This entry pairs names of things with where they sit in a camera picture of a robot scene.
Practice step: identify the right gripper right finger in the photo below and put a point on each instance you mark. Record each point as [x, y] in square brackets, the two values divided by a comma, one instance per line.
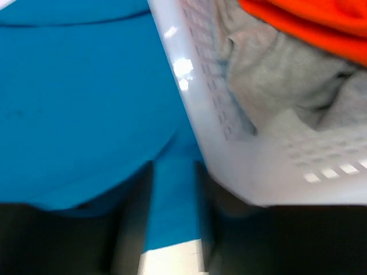
[238, 238]

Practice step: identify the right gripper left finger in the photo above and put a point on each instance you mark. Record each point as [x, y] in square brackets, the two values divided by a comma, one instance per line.
[103, 236]

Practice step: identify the white plastic basket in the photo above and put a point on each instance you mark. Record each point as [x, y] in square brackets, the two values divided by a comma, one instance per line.
[287, 163]

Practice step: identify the blue t-shirt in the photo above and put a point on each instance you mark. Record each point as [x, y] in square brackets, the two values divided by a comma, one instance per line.
[87, 100]

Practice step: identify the grey t-shirt in basket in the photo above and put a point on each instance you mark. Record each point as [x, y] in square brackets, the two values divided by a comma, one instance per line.
[270, 72]

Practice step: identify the orange t-shirt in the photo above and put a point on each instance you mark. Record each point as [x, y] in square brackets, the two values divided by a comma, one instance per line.
[338, 27]

